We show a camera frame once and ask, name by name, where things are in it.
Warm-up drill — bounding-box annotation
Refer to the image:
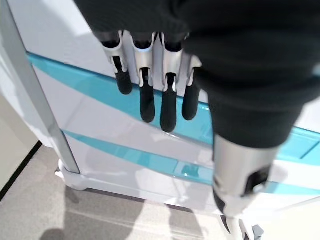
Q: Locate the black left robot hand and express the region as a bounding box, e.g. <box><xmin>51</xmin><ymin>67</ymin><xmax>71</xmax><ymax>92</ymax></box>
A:
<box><xmin>74</xmin><ymin>0</ymin><xmax>320</xmax><ymax>217</ymax></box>

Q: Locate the black baseboard strip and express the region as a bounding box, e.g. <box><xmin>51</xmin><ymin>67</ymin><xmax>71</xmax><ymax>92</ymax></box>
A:
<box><xmin>0</xmin><ymin>139</ymin><xmax>44</xmax><ymax>200</ymax></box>

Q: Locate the white medical cart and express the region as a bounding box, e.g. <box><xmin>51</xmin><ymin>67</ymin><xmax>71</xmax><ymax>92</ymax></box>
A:
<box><xmin>0</xmin><ymin>0</ymin><xmax>320</xmax><ymax>218</ymax></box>

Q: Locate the white drawer blue handle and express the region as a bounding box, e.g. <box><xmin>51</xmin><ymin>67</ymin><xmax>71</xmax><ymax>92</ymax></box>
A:
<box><xmin>62</xmin><ymin>129</ymin><xmax>320</xmax><ymax>216</ymax></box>
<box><xmin>26</xmin><ymin>52</ymin><xmax>320</xmax><ymax>186</ymax></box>
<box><xmin>8</xmin><ymin>0</ymin><xmax>211</xmax><ymax>105</ymax></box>

